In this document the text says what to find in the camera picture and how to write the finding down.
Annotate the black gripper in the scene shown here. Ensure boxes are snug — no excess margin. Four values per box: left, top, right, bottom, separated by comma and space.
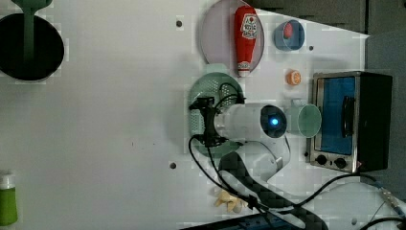
189, 97, 227, 148

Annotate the mint green oval strainer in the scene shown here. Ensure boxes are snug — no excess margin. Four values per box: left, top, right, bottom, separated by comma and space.
188, 63, 245, 158

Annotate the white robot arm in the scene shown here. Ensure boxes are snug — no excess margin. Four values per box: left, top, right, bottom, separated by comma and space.
189, 95, 328, 230

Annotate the peeled banana toy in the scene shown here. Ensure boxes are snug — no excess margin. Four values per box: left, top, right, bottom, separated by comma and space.
214, 190, 248, 214

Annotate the mint green cup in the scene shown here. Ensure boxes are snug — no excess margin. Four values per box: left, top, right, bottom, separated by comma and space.
285, 99, 322, 138

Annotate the orange slice toy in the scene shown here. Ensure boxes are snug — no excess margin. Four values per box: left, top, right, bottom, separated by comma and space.
285, 70, 302, 85

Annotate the blue bin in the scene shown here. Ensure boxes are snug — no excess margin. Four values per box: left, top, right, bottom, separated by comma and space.
182, 214, 302, 230

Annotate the grey round plate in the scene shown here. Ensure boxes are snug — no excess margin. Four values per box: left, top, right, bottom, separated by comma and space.
199, 0, 264, 77

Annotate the red ketchup bottle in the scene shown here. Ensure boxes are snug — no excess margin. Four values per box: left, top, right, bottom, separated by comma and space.
235, 6, 258, 78

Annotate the blue bowl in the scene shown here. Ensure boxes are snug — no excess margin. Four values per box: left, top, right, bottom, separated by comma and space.
274, 20, 305, 51

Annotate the pink toy strawberry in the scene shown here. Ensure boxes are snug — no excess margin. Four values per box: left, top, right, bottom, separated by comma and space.
283, 23, 293, 39

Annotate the black toaster oven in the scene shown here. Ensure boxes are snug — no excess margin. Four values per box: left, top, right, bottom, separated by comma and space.
308, 71, 393, 173

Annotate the black cylinder cup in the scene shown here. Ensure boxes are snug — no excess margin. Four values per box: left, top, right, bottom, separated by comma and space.
0, 13, 65, 81

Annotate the green bottle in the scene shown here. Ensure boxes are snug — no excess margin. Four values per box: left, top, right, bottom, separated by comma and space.
0, 171, 18, 226

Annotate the green spatula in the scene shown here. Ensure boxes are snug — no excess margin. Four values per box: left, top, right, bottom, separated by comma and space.
12, 0, 53, 62

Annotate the black cable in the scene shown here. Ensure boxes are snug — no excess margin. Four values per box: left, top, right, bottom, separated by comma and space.
187, 81, 406, 230

